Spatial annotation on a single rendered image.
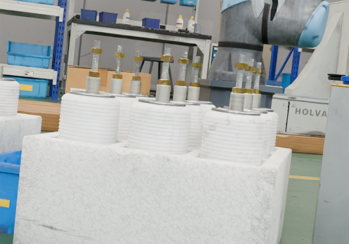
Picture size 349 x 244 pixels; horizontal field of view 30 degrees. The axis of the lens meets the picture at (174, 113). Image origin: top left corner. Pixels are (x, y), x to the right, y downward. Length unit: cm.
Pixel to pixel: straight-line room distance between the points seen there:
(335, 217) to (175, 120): 35
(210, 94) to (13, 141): 52
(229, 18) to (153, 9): 793
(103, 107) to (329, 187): 42
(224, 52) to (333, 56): 194
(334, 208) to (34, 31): 836
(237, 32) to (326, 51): 192
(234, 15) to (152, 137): 72
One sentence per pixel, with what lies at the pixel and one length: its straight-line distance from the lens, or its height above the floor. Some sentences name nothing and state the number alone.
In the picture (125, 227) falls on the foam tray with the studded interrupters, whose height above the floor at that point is 7.
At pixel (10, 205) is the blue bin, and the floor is 5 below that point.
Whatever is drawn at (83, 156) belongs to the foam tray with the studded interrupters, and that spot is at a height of 16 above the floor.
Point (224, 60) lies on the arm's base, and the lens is 163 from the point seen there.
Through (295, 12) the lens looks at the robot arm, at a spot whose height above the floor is 48.
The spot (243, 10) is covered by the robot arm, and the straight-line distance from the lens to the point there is 164.
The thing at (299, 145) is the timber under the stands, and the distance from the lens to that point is 323.
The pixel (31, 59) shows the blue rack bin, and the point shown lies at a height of 32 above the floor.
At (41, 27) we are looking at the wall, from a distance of 936.
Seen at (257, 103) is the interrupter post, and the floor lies 26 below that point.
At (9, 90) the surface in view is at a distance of 137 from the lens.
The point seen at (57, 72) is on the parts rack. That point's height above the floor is 23.
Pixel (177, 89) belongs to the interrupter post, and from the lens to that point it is 113.
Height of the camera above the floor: 29
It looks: 3 degrees down
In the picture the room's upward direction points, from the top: 6 degrees clockwise
